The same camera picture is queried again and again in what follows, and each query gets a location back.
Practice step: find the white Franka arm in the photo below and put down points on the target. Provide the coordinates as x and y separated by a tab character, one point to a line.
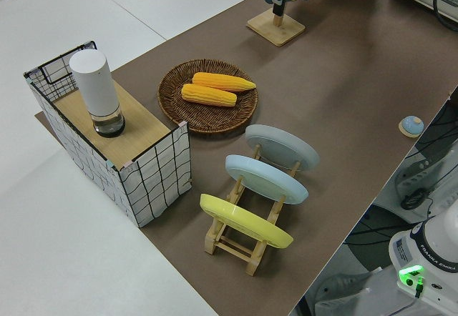
433	244

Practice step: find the wooden mug stand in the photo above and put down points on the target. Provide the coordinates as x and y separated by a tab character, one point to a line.
275	31

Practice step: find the brown table mat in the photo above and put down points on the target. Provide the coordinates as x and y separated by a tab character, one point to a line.
340	80

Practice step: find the long yellow corn cob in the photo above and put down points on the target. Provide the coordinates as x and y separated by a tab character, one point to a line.
222	81

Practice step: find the short yellow corn cob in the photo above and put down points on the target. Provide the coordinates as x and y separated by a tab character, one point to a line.
207	95

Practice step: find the round brown wicker basket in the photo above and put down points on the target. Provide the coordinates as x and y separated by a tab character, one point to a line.
214	119

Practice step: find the grey plate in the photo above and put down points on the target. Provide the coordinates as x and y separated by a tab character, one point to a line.
282	146

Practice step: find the light blue plate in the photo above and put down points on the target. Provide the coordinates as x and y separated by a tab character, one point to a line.
264	178

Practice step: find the light wooden shelf board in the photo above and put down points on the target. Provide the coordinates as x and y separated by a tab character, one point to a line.
143	123

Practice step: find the white cylindrical grinder bottle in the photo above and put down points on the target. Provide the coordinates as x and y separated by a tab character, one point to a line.
94	83

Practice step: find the yellow plate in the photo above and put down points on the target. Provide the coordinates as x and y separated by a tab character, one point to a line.
243	221

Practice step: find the wooden plate rack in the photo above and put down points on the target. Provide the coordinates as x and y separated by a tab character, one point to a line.
232	250

